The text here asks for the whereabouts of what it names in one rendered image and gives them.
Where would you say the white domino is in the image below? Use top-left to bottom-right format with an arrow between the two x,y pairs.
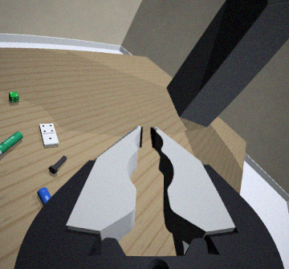
39,124 -> 59,147

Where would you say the blue battery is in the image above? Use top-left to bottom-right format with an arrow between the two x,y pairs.
37,187 -> 51,205

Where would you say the green aa battery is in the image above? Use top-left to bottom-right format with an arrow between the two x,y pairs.
0,132 -> 23,156

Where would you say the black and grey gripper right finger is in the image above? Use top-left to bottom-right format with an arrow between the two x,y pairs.
150,127 -> 284,269

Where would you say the green die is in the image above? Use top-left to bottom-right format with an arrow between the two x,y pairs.
9,92 -> 19,103

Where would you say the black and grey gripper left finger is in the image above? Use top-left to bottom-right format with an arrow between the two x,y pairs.
14,126 -> 143,269

